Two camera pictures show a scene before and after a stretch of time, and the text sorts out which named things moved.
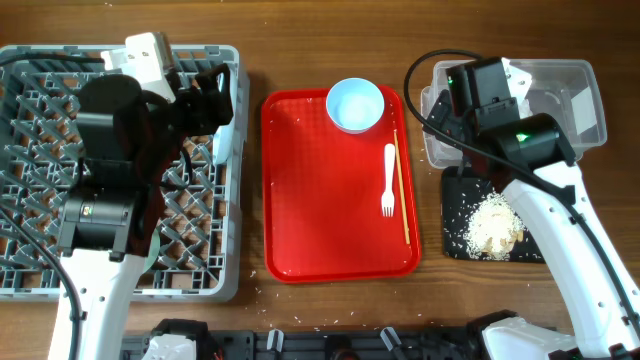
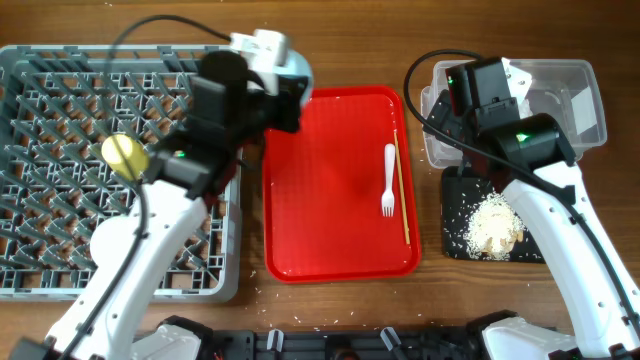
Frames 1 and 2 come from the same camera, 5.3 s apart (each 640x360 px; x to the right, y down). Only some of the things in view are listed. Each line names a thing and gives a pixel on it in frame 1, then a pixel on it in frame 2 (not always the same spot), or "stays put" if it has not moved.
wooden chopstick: x=402 y=190 stays put
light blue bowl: x=354 y=105 -> x=297 y=65
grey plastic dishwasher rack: x=201 y=231 stays put
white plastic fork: x=388 y=200 stays put
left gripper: x=204 y=123 -> x=291 y=91
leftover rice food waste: x=493 y=229 stays put
